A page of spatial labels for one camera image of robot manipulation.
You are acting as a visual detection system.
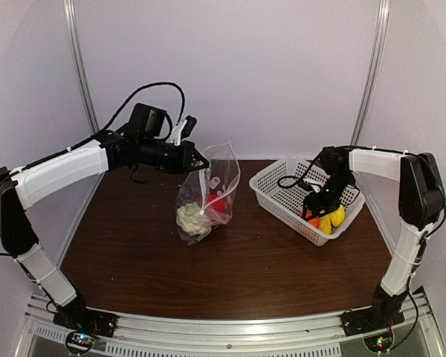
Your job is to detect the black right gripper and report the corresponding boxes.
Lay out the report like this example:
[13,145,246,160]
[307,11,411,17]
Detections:
[303,172,355,222]

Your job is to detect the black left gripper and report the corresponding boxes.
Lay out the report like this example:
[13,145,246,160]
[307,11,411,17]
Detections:
[138,136,209,174]

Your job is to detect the orange toy pumpkin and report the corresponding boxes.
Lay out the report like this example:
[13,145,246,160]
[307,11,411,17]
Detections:
[307,215,320,229]

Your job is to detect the yellow toy pepper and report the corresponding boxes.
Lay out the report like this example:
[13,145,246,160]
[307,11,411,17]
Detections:
[329,205,346,228]

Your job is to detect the dark red toy grapes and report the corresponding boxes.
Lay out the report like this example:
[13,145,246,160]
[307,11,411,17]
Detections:
[178,186,201,205]

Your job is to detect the clear zip top bag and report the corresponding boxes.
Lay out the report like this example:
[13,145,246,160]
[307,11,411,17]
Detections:
[175,142,241,245]

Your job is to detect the red toy bell pepper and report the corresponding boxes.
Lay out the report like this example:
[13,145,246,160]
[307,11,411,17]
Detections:
[205,194,229,224]

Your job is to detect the white toy cauliflower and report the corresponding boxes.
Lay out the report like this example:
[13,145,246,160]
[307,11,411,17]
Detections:
[176,202,212,242]

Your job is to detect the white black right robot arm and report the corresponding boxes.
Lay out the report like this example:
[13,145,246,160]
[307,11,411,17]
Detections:
[302,146,446,299]

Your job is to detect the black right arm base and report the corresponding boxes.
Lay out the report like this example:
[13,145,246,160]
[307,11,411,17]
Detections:
[340,285,408,336]

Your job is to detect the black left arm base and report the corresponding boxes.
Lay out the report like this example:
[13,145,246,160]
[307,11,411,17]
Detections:
[53,290,117,338]

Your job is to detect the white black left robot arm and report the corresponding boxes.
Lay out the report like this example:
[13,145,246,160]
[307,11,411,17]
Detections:
[0,103,209,330]

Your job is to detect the yellow toy banana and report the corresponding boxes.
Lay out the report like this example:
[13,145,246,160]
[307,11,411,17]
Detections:
[319,213,332,235]

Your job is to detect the white perforated plastic basket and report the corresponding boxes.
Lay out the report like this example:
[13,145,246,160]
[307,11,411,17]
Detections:
[249,157,365,246]

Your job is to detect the right round circuit board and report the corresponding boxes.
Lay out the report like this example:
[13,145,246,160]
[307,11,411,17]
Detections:
[363,331,394,353]

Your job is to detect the round circuit board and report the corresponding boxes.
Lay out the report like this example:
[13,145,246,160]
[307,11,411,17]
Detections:
[65,331,96,355]
[363,331,394,353]

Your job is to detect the left round circuit board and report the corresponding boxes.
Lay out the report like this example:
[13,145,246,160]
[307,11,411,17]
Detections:
[65,331,96,355]

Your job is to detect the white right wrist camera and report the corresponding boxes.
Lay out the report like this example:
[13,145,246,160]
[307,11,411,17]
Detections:
[297,178,322,193]

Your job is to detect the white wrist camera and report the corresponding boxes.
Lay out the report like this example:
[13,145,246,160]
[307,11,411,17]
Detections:
[297,178,322,193]
[166,115,197,146]

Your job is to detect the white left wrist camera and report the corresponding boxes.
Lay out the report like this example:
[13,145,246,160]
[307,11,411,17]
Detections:
[166,115,197,146]

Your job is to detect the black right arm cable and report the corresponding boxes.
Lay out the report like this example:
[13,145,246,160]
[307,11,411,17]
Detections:
[277,147,446,328]

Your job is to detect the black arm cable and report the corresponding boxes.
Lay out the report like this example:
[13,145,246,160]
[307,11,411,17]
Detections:
[0,82,187,257]
[277,147,446,328]

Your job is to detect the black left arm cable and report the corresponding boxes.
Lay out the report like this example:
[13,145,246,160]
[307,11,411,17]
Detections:
[0,82,187,257]

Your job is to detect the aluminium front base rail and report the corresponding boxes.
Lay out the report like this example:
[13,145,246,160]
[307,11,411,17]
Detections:
[11,292,446,356]

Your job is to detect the right aluminium frame post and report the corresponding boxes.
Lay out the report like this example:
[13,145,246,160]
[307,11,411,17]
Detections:
[350,0,390,145]

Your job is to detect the aluminium frame post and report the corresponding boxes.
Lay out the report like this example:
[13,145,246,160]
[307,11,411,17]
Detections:
[62,0,99,134]
[350,0,390,145]

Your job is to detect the left aluminium frame post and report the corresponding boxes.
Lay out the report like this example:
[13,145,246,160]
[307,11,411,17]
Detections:
[62,0,99,134]

